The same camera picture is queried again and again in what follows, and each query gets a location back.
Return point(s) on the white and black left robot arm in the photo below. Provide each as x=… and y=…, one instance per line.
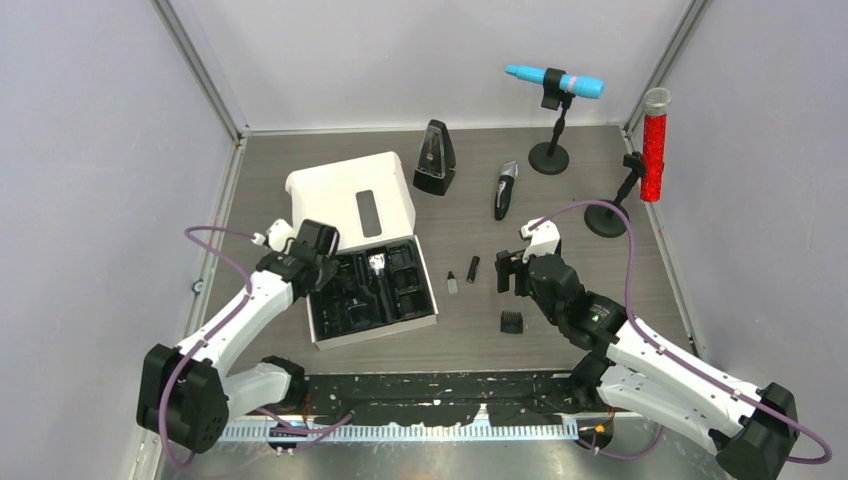
x=188, y=392

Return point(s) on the black and silver hair clipper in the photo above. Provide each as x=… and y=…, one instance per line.
x=504, y=188

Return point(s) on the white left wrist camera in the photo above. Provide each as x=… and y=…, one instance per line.
x=275, y=237

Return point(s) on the white box with black tray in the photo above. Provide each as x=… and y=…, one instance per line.
x=382, y=285

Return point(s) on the small black cylinder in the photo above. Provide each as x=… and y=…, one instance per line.
x=473, y=269

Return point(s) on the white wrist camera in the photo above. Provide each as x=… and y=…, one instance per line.
x=543, y=237
x=275, y=237

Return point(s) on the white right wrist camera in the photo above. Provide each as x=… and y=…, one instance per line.
x=543, y=237

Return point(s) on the red glitter microphone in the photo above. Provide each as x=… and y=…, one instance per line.
x=656, y=103

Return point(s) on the blue microphone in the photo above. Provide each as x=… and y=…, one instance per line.
x=581, y=86

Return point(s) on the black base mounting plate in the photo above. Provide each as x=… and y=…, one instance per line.
x=509, y=398

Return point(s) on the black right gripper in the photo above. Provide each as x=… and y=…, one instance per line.
x=506, y=264

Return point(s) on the black stand of red microphone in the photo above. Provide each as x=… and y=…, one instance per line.
x=603, y=220

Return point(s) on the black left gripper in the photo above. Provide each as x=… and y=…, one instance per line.
x=328, y=271

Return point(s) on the black metronome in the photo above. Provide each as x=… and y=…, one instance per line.
x=436, y=166

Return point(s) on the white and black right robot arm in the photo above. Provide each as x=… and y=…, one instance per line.
x=630, y=366

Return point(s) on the black clipper comb guard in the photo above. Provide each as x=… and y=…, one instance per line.
x=511, y=322

